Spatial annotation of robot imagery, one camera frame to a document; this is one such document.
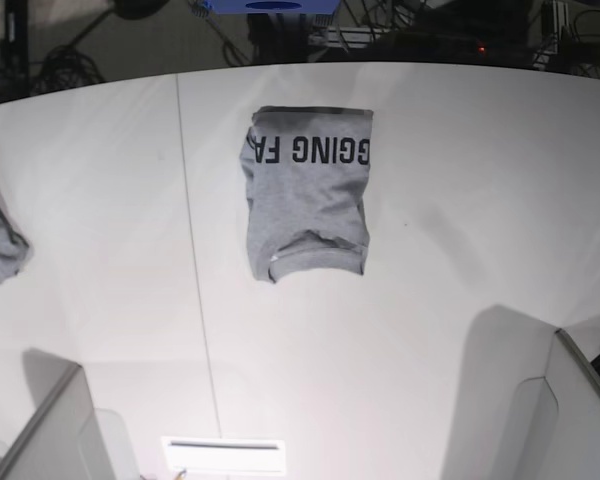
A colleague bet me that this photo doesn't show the grey T-shirt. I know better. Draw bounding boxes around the grey T-shirt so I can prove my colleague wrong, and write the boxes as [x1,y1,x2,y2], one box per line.
[240,106,373,283]

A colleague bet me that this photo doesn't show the black power strip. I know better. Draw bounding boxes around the black power strip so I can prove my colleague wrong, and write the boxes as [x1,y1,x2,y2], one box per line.
[307,27,489,55]

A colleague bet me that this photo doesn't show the blue box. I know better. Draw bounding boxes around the blue box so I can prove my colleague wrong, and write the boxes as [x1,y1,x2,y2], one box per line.
[204,0,342,15]

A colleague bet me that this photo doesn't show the grey partition panel left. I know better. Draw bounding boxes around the grey partition panel left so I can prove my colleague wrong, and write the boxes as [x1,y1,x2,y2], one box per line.
[0,349,116,479]

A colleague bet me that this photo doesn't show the grey partition panel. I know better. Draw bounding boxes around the grey partition panel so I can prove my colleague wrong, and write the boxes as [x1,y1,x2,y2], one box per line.
[0,349,116,479]
[501,330,600,479]

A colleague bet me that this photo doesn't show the grey partition panel right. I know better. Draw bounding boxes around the grey partition panel right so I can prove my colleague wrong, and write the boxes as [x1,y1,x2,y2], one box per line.
[501,330,600,479]

